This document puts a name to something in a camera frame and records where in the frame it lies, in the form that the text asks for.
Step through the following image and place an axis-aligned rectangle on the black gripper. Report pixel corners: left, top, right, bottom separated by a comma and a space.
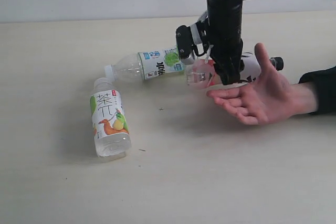
207, 0, 243, 85

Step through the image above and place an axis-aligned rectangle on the pink peach bottle black cap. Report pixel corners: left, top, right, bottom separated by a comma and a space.
184, 52, 284, 89

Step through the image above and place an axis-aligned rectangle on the lime label clear bottle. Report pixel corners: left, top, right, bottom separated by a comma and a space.
104, 47, 185, 83

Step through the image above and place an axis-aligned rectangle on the black sleeved forearm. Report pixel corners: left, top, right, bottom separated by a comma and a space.
290, 67, 335, 115

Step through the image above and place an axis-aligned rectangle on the tea bottle with camel label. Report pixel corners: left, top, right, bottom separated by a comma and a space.
90, 78, 131, 161

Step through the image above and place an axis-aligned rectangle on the person's open hand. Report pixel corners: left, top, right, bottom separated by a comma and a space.
207, 43, 300, 125

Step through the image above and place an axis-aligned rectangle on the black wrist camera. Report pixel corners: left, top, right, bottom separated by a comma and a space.
176, 18, 209, 65

